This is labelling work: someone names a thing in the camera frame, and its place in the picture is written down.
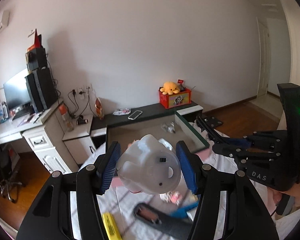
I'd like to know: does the black hair brush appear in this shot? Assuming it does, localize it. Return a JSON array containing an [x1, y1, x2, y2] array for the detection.
[[132, 203, 192, 239]]

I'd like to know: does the pink block kitty figure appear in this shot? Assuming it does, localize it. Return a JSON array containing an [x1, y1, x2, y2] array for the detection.
[[159, 191, 183, 205]]

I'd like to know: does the white cup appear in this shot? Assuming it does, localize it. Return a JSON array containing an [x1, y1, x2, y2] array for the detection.
[[158, 138, 175, 155]]

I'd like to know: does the white cloud figurine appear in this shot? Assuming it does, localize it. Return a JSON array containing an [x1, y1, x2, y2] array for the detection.
[[116, 134, 181, 194]]

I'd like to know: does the person's right hand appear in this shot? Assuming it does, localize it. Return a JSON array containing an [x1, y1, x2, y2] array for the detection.
[[271, 179, 300, 210]]

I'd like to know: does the black floor scale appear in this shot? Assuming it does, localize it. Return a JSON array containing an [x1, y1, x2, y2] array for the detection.
[[204, 116, 223, 128]]

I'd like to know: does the striped white quilt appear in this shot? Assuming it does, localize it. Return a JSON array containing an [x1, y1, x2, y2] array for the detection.
[[70, 122, 273, 240]]

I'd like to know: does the pink and green box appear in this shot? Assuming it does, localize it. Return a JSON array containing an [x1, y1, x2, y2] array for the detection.
[[107, 113, 209, 194]]

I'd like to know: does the office chair with clothes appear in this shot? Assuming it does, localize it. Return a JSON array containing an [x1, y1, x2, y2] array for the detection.
[[0, 146, 22, 203]]

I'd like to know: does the white desk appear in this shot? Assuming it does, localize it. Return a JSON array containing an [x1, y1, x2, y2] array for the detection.
[[0, 99, 78, 174]]

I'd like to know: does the white nightstand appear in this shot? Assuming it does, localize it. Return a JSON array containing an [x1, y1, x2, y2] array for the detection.
[[63, 114, 96, 165]]

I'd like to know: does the red toy crate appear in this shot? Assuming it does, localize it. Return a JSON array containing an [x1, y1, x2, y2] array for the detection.
[[158, 88, 192, 109]]

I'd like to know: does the yellow octopus plush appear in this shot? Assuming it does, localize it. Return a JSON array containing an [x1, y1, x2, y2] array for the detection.
[[159, 81, 180, 95]]

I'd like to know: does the orange cap bottle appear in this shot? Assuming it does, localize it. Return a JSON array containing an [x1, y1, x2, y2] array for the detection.
[[58, 103, 74, 132]]

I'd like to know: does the smartphone on cabinet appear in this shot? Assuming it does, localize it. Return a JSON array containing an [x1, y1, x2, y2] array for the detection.
[[128, 110, 143, 120]]

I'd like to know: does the orange snack bag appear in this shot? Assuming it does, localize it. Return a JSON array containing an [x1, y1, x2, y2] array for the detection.
[[95, 97, 104, 120]]

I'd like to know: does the black computer tower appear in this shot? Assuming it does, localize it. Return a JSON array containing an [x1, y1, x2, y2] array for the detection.
[[25, 68, 58, 113]]

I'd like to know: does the black computer monitor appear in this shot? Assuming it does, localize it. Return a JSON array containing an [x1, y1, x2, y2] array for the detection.
[[4, 69, 31, 111]]

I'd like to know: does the black box on tower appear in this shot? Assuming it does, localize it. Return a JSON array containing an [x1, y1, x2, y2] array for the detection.
[[25, 48, 47, 72]]

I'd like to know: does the red triangular flag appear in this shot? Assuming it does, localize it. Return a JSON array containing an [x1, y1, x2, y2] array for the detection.
[[27, 29, 42, 52]]

